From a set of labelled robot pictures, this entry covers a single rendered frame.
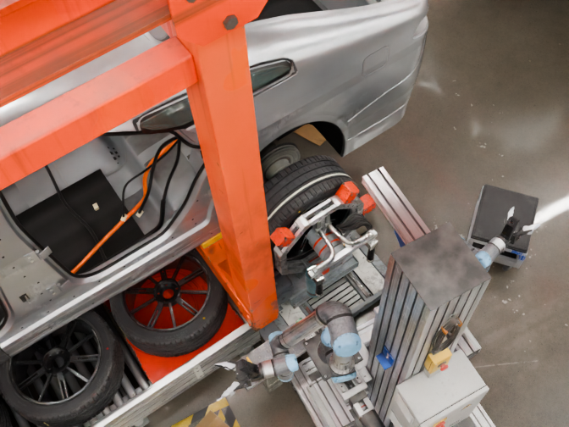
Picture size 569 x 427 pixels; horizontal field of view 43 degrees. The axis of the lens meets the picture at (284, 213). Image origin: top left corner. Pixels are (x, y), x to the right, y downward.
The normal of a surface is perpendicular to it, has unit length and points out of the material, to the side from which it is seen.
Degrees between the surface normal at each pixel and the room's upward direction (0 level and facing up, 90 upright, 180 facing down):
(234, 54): 90
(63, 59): 0
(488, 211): 0
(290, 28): 24
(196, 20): 90
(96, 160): 55
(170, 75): 90
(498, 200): 0
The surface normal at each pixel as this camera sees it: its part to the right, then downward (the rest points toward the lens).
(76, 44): -0.04, -0.49
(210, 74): 0.57, 0.71
